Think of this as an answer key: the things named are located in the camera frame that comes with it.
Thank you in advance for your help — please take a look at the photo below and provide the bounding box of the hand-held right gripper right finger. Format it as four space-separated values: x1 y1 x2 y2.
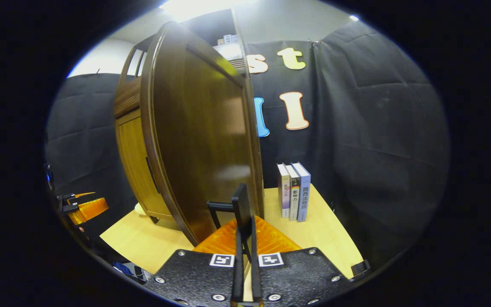
251 214 351 306

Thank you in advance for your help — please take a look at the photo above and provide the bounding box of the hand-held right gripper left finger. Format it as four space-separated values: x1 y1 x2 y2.
143 217 245 307

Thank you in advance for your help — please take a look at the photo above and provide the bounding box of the black door handle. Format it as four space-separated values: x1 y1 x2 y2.
207 184 253 240

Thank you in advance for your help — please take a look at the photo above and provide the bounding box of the wooden shoe cabinet door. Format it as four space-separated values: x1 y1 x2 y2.
115 109 174 220
141 21 265 247

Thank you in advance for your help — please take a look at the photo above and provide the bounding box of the wooden double-door shoe cabinet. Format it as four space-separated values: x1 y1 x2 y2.
113 9 266 223

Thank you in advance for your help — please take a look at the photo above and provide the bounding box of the wooden cabinet drawer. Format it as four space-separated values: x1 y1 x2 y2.
114 77 143 119

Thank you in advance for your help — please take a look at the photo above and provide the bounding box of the blue white object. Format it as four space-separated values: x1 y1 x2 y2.
112 261 148 283

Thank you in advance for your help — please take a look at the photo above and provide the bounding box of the purple white standing book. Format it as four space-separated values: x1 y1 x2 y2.
277 163 292 220

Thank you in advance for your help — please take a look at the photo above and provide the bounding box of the white brown standing book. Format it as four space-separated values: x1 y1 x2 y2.
285 164 301 222

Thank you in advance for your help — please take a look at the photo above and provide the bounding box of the blue grey standing book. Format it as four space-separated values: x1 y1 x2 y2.
292 162 312 223

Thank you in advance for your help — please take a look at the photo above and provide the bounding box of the black table clamp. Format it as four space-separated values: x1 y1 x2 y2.
351 259 372 277

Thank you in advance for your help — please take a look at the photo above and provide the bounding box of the long ceiling light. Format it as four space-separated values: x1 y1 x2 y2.
159 0 255 23

